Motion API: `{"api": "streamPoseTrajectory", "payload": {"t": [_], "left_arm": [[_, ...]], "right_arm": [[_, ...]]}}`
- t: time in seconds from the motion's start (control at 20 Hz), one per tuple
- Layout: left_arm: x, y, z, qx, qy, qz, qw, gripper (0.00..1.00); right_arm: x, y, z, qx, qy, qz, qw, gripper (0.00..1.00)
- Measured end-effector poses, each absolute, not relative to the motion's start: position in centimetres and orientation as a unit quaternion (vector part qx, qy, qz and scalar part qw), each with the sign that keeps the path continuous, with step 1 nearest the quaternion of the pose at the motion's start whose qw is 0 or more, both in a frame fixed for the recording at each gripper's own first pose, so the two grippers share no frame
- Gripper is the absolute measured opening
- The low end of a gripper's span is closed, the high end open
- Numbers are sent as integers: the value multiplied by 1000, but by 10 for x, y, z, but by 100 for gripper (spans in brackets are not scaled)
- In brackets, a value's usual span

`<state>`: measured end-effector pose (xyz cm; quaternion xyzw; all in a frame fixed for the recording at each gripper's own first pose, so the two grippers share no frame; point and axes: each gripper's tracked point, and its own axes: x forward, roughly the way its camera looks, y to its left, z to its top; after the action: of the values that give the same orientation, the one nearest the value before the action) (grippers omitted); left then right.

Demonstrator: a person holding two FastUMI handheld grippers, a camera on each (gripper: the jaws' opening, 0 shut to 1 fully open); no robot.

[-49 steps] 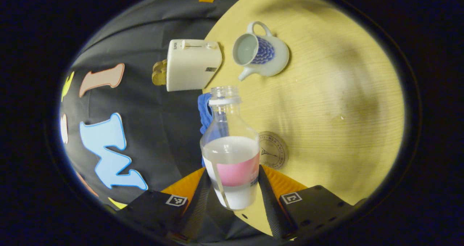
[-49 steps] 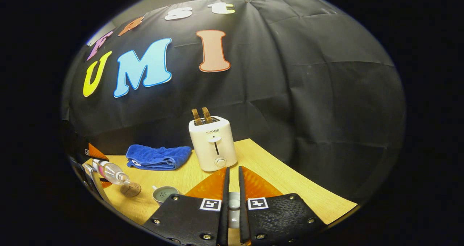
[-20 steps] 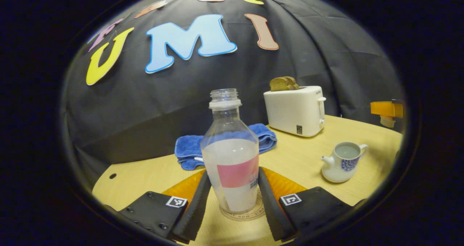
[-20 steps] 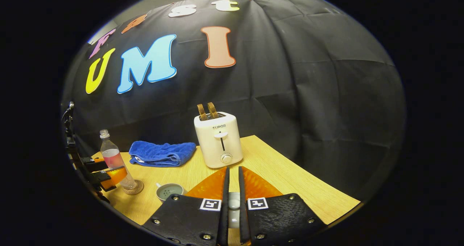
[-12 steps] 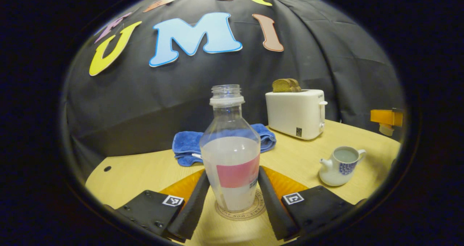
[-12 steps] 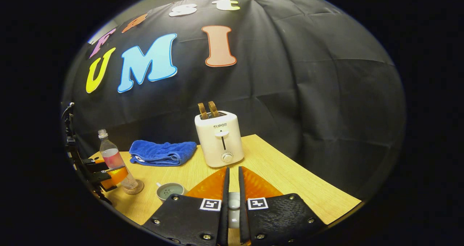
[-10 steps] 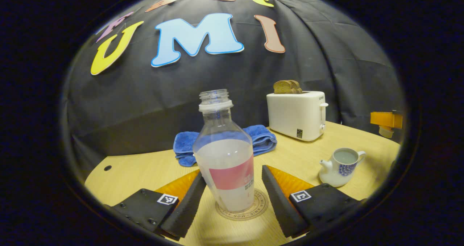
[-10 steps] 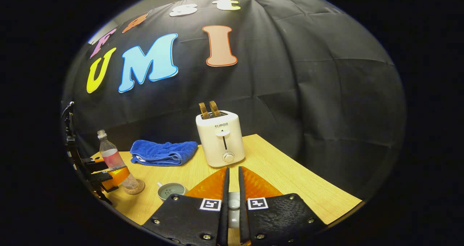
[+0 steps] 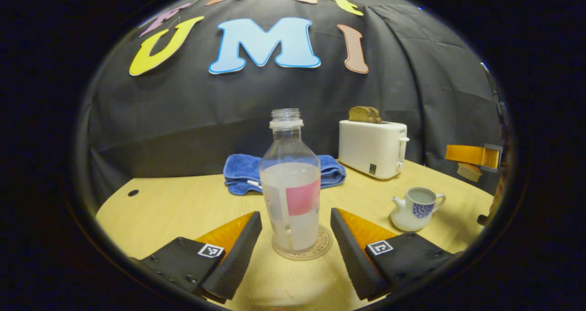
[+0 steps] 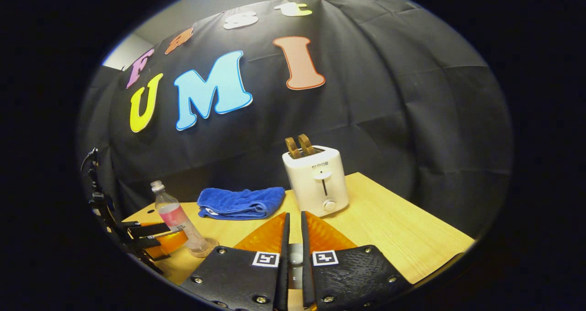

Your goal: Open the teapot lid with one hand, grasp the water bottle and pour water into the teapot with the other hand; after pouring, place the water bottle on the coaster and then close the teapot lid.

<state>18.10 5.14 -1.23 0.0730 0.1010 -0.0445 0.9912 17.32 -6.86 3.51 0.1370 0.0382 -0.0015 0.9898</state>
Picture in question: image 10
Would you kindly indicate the black backdrop cloth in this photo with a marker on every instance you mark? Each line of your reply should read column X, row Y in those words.
column 403, row 118

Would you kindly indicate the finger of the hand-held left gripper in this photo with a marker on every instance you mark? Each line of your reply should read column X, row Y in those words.
column 171, row 243
column 149, row 230

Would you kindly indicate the white toaster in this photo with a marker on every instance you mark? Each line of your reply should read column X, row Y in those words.
column 316, row 182

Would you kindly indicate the folded blue towel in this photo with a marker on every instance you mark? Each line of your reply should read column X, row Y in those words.
column 242, row 202

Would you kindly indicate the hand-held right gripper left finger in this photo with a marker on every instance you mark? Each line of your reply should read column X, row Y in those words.
column 233, row 279

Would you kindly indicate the round cork coaster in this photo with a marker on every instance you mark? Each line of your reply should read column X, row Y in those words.
column 211, row 247

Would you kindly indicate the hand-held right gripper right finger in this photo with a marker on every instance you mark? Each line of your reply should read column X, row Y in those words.
column 357, row 279

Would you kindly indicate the clear plastic water bottle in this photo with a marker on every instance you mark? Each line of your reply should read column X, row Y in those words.
column 176, row 217

